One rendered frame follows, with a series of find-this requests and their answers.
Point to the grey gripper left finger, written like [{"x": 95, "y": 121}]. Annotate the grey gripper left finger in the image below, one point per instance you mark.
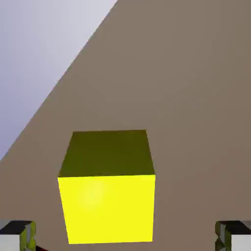
[{"x": 13, "y": 235}]

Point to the small yellow cube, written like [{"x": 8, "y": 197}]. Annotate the small yellow cube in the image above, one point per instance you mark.
[{"x": 106, "y": 205}]

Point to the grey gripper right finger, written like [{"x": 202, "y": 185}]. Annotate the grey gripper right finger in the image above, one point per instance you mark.
[{"x": 235, "y": 235}]

